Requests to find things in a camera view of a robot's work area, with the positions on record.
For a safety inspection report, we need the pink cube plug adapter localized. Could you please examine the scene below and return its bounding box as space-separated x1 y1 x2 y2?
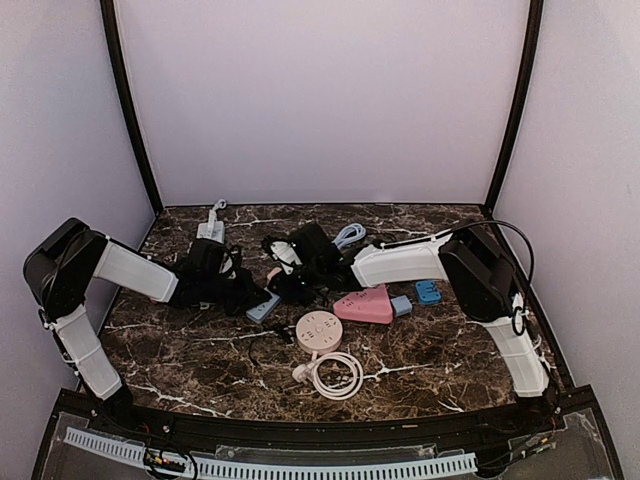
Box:
266 267 282 282

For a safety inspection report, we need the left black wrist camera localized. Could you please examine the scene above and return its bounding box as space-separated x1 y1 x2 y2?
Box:
187 238 241 276

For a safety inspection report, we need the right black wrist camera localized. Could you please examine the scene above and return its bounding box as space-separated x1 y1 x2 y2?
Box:
288 222 331 264

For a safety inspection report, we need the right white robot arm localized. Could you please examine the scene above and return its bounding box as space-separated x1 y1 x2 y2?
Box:
261 221 550 434

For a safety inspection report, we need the black frame post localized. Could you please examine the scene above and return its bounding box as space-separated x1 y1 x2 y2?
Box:
99 0 164 216
483 0 544 216

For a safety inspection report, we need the left black frame post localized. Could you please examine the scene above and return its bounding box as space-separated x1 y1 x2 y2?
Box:
99 0 164 216

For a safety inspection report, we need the white power strip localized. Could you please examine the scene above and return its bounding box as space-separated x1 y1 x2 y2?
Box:
196 199 227 243

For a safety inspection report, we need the pink triangular power socket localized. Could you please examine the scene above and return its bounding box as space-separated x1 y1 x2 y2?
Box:
333 284 394 325

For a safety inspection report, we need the pink round power socket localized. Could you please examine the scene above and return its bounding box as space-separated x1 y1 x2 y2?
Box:
295 310 343 355

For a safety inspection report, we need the light blue plug adapter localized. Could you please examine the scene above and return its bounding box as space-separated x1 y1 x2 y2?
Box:
390 295 413 318

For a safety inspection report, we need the bright blue plug adapter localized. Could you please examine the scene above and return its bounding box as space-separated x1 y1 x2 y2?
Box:
415 280 442 306

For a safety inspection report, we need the white slotted cable duct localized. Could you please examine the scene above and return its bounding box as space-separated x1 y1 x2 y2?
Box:
63 427 477 479

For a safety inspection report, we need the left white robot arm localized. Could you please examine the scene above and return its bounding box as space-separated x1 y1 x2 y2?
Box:
23 217 270 436

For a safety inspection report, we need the black front rail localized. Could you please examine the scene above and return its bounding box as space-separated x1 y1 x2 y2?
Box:
51 387 595 461

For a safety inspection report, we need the right black frame post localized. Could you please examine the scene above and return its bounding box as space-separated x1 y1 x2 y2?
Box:
483 0 544 216

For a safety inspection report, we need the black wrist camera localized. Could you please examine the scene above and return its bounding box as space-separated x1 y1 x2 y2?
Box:
187 238 241 276
288 222 331 264

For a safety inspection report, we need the grey blue power strip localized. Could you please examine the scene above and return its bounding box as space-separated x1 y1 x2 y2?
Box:
245 293 281 324

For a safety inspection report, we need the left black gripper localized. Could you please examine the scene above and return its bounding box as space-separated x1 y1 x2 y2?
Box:
200 269 268 318

